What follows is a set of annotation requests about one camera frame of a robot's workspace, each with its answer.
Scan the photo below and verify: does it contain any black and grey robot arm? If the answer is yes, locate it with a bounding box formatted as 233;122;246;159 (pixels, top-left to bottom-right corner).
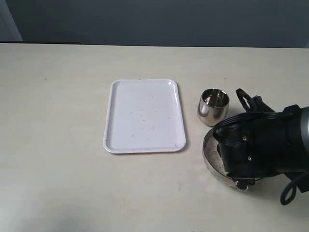
213;105;309;192

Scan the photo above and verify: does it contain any small steel cup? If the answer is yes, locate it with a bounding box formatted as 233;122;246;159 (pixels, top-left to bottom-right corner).
197;88;229;127

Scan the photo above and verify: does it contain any steel bowl of rice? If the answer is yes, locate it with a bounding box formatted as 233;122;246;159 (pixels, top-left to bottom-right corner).
202;129;262;192

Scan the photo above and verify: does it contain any white plastic tray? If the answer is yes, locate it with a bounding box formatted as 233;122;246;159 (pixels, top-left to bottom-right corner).
103;79;186;154

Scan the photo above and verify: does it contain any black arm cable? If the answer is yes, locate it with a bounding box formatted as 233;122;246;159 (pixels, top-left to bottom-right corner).
235;88;276;114

